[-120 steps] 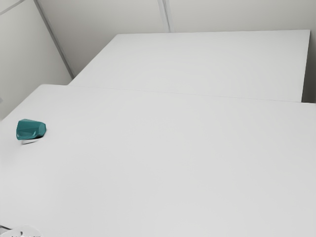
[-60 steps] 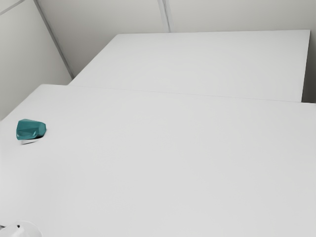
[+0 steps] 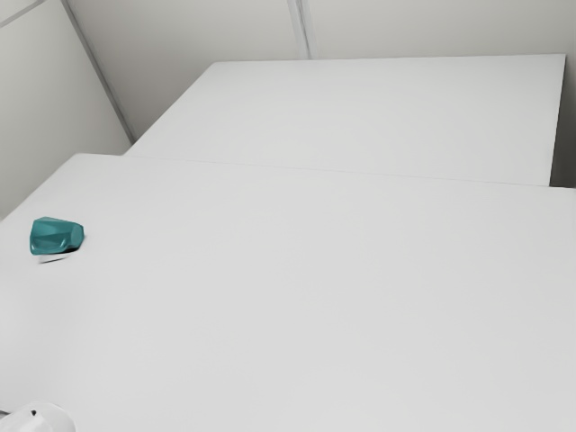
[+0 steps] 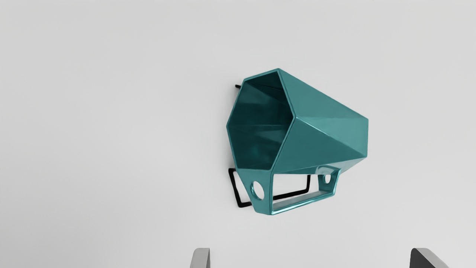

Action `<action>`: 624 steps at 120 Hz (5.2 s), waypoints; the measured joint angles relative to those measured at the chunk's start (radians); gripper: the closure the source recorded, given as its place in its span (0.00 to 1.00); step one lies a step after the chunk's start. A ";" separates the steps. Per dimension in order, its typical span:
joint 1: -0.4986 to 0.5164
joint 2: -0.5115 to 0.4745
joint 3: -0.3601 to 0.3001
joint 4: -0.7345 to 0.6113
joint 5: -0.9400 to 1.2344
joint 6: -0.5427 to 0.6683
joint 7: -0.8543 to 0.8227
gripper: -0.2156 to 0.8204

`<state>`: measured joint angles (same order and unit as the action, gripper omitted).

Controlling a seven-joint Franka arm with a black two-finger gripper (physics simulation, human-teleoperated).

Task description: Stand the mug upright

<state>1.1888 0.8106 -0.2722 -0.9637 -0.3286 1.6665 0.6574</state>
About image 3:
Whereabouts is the teal faceted mug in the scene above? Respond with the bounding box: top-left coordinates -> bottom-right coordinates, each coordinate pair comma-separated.
29,216 -> 86,257

